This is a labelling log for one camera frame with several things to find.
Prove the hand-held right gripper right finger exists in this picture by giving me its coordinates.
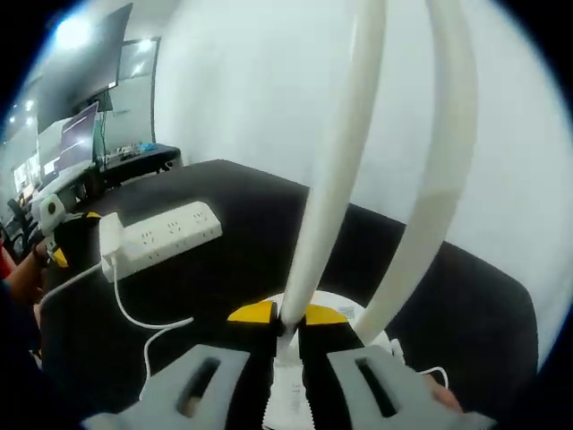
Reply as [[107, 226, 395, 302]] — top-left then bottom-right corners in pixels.
[[300, 304, 498, 430]]

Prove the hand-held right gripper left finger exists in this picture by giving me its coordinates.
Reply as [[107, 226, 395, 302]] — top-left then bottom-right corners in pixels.
[[82, 300, 281, 430]]

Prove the white desk lamp plug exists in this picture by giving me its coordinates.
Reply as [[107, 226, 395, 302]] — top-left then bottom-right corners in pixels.
[[98, 212, 125, 271]]

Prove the white power strip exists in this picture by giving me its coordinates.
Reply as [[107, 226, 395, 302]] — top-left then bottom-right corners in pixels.
[[100, 201, 224, 284]]

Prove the white desk lamp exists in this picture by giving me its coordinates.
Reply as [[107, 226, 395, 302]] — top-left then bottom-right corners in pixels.
[[261, 0, 479, 430]]

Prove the black office desk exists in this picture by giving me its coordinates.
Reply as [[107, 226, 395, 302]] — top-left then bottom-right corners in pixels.
[[73, 142, 183, 199]]

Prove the person's left hand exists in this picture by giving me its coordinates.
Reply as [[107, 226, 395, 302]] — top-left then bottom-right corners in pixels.
[[20, 241, 51, 283]]

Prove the person's right hand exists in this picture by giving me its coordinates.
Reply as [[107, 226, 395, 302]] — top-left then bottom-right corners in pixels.
[[423, 374, 465, 412]]

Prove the lit computer screen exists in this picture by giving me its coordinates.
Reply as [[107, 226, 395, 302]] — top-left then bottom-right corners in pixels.
[[56, 100, 100, 176]]

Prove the large black monitor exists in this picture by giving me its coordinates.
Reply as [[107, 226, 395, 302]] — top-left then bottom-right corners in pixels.
[[37, 2, 134, 134]]

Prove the white power strip cable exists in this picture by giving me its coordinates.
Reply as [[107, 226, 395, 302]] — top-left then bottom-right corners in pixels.
[[38, 261, 107, 311]]

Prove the white desk lamp cable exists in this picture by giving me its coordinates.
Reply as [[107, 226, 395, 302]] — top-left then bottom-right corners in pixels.
[[110, 263, 449, 402]]

